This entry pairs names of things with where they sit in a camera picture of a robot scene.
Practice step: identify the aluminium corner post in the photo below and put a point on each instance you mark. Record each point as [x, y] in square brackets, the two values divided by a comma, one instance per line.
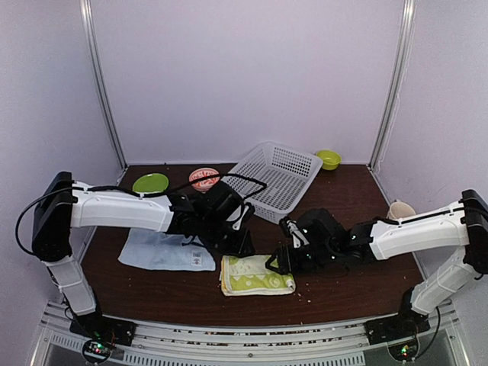
[100, 85]
[396, 80]

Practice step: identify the right aluminium corner post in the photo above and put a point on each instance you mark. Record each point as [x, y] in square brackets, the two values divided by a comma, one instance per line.
[396, 80]

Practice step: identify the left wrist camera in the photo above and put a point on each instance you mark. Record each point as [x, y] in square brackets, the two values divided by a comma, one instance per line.
[240, 215]

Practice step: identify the aluminium front rail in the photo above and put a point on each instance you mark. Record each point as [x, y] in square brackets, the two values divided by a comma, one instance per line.
[337, 343]

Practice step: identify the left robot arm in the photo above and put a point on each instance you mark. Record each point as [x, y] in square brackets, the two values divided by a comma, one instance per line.
[215, 218]

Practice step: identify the small lime green bowl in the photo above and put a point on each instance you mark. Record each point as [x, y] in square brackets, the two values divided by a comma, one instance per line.
[330, 159]

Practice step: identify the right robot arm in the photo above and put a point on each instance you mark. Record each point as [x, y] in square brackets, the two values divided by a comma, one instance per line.
[318, 240]

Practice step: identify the left aluminium corner post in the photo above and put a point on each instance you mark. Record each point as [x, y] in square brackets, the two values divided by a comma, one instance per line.
[100, 85]

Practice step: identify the green crocodile pattern towel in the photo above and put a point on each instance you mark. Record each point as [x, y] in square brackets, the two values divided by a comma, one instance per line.
[249, 277]

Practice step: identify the light blue towel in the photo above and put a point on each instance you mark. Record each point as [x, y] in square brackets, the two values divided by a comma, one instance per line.
[154, 251]

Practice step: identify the red white patterned bowl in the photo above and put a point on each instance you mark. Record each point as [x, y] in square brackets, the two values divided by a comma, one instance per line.
[203, 179]

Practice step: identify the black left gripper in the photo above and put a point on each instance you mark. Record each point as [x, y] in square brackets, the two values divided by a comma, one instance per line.
[240, 248]

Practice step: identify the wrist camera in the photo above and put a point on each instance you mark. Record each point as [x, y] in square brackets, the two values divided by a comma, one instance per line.
[291, 230]
[240, 215]

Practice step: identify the white perforated plastic basket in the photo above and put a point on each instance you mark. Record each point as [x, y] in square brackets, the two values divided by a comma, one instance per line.
[274, 178]

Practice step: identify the green round plate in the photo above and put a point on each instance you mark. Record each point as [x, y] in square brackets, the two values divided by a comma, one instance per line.
[151, 183]

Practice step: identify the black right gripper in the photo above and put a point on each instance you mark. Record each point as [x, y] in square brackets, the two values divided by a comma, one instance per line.
[286, 261]

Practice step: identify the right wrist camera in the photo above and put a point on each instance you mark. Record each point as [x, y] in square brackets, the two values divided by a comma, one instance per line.
[291, 230]

